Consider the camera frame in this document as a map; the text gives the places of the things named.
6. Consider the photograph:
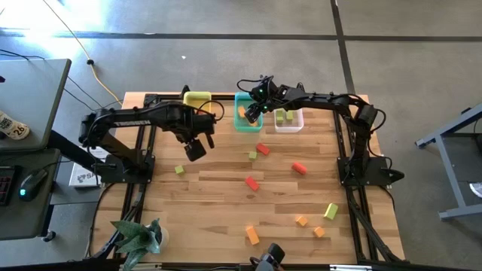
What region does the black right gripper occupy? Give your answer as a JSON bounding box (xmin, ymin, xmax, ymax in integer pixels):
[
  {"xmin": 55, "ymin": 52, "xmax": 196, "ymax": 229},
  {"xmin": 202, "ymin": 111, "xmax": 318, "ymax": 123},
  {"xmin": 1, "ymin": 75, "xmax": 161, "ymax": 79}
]
[{"xmin": 244, "ymin": 96, "xmax": 282, "ymax": 122}]

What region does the white printed box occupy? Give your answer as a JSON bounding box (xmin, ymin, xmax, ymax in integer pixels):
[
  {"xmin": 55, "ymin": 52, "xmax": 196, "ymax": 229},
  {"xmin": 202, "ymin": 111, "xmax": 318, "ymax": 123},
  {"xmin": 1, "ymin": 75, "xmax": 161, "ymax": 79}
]
[{"xmin": 69, "ymin": 146, "xmax": 110, "ymax": 188}]

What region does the clear plastic bin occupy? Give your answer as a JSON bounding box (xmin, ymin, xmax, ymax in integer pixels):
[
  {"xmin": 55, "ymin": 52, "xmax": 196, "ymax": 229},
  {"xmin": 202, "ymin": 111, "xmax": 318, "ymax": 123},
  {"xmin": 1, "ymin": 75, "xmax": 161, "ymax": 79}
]
[{"xmin": 273, "ymin": 106, "xmax": 305, "ymax": 134}]

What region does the green long wooden block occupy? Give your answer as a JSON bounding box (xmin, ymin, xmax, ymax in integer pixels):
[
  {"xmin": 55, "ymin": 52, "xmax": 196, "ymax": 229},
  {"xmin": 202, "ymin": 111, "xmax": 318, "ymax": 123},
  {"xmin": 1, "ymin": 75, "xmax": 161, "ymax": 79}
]
[{"xmin": 323, "ymin": 202, "xmax": 339, "ymax": 221}]

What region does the dark desk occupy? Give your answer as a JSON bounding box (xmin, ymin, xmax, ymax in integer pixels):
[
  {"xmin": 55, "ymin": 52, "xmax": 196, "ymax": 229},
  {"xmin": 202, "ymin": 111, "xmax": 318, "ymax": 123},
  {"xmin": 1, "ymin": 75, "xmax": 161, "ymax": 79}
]
[{"xmin": 0, "ymin": 148, "xmax": 63, "ymax": 242}]

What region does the black keyboard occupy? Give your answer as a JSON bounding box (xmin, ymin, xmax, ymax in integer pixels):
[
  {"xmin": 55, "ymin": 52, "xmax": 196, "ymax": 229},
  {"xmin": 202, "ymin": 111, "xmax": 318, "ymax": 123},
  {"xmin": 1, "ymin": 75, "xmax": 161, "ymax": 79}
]
[{"xmin": 0, "ymin": 165, "xmax": 15, "ymax": 207}]

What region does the black computer mouse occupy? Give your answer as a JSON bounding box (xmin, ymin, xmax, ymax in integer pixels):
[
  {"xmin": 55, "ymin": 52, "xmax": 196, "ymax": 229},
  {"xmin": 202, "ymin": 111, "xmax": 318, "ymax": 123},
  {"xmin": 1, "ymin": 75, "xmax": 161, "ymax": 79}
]
[{"xmin": 18, "ymin": 169, "xmax": 49, "ymax": 202}]

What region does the yellow extension cable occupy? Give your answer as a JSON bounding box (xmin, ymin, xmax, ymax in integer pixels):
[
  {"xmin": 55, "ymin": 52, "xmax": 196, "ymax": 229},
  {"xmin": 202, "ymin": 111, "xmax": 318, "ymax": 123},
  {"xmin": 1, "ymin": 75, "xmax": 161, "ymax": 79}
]
[{"xmin": 41, "ymin": 0, "xmax": 124, "ymax": 106}]

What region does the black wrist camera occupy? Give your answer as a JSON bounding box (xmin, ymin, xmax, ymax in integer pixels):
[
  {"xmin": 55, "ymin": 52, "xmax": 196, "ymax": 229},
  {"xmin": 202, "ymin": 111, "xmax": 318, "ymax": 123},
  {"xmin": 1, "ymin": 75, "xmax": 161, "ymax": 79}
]
[
  {"xmin": 251, "ymin": 76, "xmax": 279, "ymax": 101},
  {"xmin": 183, "ymin": 138, "xmax": 208, "ymax": 163}
]

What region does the grey desk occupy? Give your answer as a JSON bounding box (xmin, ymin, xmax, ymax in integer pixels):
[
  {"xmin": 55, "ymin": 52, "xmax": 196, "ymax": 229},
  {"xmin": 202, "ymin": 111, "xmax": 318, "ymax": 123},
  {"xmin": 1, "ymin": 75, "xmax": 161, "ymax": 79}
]
[{"xmin": 0, "ymin": 58, "xmax": 72, "ymax": 154}]

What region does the metal frame side table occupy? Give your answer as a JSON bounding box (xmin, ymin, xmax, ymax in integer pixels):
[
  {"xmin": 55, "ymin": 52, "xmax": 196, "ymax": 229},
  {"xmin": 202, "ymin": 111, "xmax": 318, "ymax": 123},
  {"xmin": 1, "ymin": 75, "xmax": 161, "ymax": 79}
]
[{"xmin": 415, "ymin": 103, "xmax": 482, "ymax": 220}]

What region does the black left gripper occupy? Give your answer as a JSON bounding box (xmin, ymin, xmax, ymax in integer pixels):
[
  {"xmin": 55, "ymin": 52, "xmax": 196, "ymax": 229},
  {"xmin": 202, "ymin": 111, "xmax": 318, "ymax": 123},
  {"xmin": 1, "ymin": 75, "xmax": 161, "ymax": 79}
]
[{"xmin": 176, "ymin": 111, "xmax": 218, "ymax": 149}]

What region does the green potted plant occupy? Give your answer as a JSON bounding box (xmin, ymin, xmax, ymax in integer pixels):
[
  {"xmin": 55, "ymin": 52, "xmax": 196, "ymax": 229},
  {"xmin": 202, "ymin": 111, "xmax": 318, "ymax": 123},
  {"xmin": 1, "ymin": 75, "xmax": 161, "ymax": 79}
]
[{"xmin": 110, "ymin": 217, "xmax": 170, "ymax": 271}]

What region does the yellow plastic bin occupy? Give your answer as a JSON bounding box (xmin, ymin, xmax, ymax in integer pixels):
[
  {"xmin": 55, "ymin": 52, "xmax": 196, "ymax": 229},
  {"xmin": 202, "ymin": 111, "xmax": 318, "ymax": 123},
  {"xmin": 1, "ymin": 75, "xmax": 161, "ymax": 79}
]
[{"xmin": 182, "ymin": 90, "xmax": 212, "ymax": 114}]

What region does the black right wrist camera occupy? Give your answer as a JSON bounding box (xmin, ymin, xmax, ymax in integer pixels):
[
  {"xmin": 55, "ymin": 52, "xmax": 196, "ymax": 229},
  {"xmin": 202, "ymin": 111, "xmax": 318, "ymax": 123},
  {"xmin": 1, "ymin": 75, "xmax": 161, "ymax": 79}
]
[{"xmin": 251, "ymin": 76, "xmax": 279, "ymax": 101}]

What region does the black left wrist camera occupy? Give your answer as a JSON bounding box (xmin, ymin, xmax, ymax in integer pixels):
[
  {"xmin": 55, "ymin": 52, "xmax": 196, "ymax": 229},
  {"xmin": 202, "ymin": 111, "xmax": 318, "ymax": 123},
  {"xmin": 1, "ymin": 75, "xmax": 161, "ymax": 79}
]
[{"xmin": 183, "ymin": 138, "xmax": 208, "ymax": 163}]

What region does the white printed can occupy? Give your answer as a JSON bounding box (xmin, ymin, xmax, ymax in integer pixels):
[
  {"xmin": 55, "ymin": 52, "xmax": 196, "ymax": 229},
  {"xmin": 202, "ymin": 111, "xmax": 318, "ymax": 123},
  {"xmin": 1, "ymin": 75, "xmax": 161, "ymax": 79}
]
[{"xmin": 0, "ymin": 111, "xmax": 30, "ymax": 141}]

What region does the teal plastic bin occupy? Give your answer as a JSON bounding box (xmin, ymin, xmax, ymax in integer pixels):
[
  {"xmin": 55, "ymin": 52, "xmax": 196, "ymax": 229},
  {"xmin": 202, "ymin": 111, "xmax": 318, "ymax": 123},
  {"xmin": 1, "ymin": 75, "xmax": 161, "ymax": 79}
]
[{"xmin": 233, "ymin": 91, "xmax": 264, "ymax": 133}]

